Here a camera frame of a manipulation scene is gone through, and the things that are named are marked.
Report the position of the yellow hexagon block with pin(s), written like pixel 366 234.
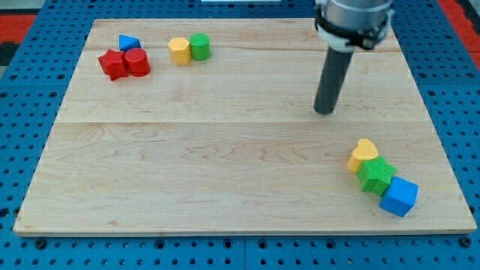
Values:
pixel 180 50

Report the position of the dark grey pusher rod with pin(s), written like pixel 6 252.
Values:
pixel 332 78

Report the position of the blue triangle block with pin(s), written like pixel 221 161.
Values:
pixel 126 42

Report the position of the light wooden board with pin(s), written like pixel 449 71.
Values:
pixel 232 145

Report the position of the blue cube block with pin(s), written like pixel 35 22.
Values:
pixel 400 197

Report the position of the red cylinder block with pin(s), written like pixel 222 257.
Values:
pixel 137 62

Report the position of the red star block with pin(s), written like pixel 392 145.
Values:
pixel 113 64

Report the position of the yellow heart block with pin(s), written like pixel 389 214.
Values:
pixel 365 150

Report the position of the green cylinder block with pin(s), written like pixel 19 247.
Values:
pixel 200 46

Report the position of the green star block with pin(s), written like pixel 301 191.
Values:
pixel 375 175

